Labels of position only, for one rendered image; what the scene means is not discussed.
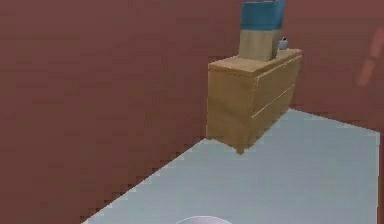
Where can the wooden chest of drawers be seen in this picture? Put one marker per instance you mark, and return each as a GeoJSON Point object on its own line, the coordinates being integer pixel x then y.
{"type": "Point", "coordinates": [233, 100]}

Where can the blue and tan box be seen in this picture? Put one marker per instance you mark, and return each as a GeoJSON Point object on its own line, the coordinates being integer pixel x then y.
{"type": "Point", "coordinates": [260, 30]}

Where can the small grey white object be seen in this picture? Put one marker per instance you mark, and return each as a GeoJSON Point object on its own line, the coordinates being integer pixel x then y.
{"type": "Point", "coordinates": [283, 43]}

